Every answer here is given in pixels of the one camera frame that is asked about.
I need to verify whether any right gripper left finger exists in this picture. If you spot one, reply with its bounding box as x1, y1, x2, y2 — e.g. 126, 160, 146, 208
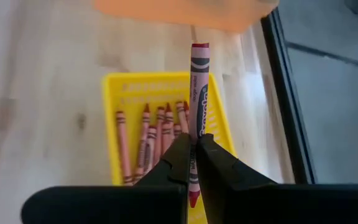
20, 133, 192, 224

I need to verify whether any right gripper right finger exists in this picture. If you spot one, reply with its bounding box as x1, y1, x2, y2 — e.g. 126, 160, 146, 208
196, 133, 358, 224

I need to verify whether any yellow perforated plastic basket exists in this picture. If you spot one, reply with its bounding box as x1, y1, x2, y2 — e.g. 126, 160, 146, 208
101, 71, 238, 224

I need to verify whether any translucent orange plastic bin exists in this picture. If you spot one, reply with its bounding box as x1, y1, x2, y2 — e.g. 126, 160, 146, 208
93, 0, 280, 34

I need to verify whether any black aluminium table frame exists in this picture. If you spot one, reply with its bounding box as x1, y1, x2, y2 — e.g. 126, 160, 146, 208
260, 7, 317, 185

